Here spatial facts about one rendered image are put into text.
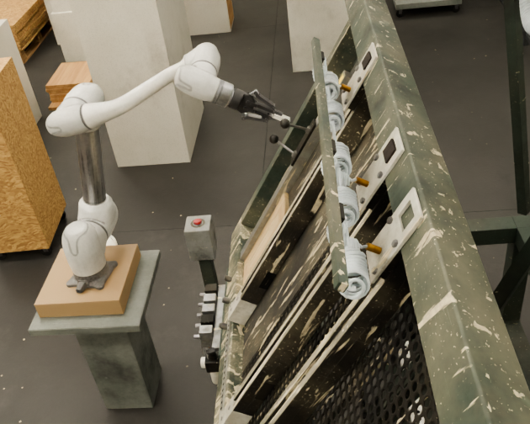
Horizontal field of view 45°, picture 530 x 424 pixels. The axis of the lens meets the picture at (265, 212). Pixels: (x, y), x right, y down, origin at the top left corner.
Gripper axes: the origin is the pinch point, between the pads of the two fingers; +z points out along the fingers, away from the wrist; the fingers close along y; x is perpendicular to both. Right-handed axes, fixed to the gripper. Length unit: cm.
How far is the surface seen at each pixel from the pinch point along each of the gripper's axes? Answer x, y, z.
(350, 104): 40, -33, 7
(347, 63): -20.9, -21.6, 18.3
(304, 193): 40.3, 2.1, 9.6
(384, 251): 112, -38, 6
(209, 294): 10, 88, 7
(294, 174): 3.2, 19.2, 14.5
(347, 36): -20.9, -31.2, 13.1
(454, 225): 115, -51, 13
